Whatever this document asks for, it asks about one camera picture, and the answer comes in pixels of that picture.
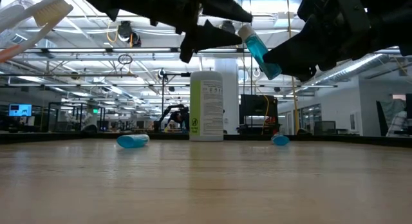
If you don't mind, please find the blue lit monitor screen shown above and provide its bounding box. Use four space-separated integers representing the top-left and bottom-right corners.
8 104 33 118

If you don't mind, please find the black hanging cable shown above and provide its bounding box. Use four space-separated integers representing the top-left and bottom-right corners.
249 0 254 96
241 45 245 96

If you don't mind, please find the black monitor cart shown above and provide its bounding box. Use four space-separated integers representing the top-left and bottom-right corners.
239 94 279 136

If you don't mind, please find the black ceiling cable reel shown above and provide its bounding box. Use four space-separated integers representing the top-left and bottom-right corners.
116 20 142 48

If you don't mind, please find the black metal table frame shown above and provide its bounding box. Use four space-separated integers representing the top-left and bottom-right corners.
0 131 412 145

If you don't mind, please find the white round pillar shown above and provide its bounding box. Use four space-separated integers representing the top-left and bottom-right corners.
214 59 240 136

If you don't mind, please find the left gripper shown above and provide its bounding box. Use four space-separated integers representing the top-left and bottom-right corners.
151 0 254 64

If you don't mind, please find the black framed glass enclosure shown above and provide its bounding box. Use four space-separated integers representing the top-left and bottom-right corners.
48 102 106 133

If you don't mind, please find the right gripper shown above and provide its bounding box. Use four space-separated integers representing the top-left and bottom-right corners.
263 0 376 82

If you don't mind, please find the long ceiling light strip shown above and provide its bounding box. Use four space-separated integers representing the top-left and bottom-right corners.
0 47 412 55

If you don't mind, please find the white green wipes canister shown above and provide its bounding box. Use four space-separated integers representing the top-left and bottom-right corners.
189 70 225 143

